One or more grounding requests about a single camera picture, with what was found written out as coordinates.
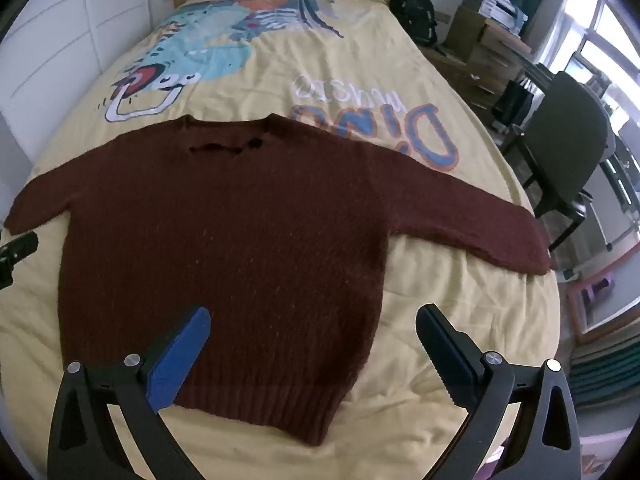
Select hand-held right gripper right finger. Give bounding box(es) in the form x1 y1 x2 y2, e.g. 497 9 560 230
416 304 583 480

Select wooden framed board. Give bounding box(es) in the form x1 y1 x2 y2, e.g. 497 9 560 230
567 255 640 345

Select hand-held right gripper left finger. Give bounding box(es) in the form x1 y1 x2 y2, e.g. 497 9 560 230
47 306 212 480

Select green striped mat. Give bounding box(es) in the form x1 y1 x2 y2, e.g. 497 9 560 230
570 332 640 407

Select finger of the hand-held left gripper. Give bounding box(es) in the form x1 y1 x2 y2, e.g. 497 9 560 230
0 232 39 289

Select white boxes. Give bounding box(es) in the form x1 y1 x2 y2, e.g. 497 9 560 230
464 0 529 36

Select dark green chair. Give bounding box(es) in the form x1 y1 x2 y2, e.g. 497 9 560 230
502 71 618 256

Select brown knitted sweater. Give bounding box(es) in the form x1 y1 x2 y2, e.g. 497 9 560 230
4 114 553 448

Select window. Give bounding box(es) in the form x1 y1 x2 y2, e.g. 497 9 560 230
575 0 640 136

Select yellow printed bedsheet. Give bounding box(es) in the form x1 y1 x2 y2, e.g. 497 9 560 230
0 0 561 480

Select black paper bag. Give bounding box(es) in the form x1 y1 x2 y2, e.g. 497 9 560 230
492 77 538 132

